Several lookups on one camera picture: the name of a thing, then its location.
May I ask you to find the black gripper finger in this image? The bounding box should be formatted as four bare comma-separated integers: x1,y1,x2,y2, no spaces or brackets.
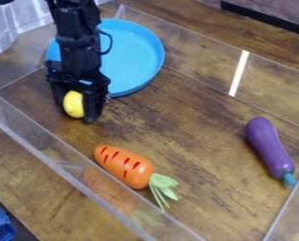
50,81,73,107
82,87,109,123

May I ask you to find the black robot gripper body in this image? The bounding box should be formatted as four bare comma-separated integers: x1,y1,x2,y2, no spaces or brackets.
45,33,110,91

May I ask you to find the yellow toy lemon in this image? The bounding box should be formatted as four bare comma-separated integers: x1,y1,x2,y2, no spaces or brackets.
62,90,84,118

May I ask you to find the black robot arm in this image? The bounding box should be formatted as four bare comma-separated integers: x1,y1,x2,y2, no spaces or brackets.
45,0,113,123

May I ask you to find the round blue tray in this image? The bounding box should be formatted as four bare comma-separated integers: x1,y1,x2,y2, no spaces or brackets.
44,18,165,99

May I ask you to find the white curtain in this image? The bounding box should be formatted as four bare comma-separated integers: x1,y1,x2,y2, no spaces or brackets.
0,0,110,54

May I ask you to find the orange toy carrot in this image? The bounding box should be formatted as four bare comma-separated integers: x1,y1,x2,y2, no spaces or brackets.
94,145,179,209

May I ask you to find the purple toy eggplant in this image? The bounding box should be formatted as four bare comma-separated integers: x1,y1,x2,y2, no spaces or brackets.
245,117,296,186

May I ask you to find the black baseboard strip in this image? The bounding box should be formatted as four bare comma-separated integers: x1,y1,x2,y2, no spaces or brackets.
220,0,299,34

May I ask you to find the blue box corner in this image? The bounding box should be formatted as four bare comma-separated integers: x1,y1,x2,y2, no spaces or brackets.
0,208,17,241

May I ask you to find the clear acrylic enclosure wall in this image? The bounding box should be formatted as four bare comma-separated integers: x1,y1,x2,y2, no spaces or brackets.
0,0,299,241

